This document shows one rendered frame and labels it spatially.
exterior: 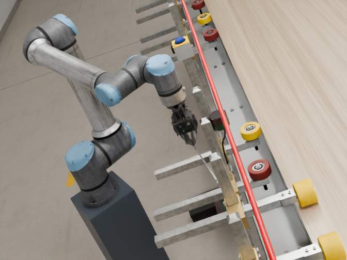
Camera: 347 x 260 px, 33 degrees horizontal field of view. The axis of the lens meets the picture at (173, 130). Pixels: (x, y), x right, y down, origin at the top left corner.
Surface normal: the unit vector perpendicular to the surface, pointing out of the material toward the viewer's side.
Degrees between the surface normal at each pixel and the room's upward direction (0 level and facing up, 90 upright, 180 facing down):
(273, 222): 0
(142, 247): 90
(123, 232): 90
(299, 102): 0
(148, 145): 0
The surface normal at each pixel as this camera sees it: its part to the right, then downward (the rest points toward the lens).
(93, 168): 0.61, 0.23
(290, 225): -0.33, -0.79
